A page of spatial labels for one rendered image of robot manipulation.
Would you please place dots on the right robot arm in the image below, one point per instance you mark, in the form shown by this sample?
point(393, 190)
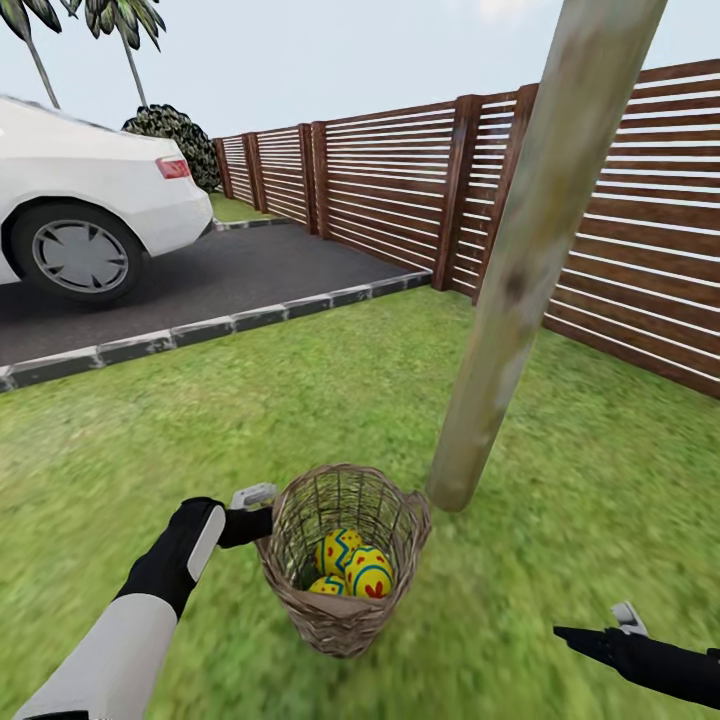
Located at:
point(684, 674)

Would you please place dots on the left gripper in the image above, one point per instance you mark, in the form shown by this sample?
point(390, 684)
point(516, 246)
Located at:
point(253, 525)

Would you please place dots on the easter egg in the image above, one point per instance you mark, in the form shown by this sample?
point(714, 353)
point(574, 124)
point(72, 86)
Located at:
point(330, 585)
point(334, 550)
point(368, 573)

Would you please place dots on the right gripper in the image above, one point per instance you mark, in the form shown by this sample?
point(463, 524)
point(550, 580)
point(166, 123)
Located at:
point(643, 661)

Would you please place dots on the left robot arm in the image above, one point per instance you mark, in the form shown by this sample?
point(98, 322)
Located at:
point(112, 672)

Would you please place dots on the wicker basket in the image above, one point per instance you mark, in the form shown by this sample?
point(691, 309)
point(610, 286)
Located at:
point(311, 507)

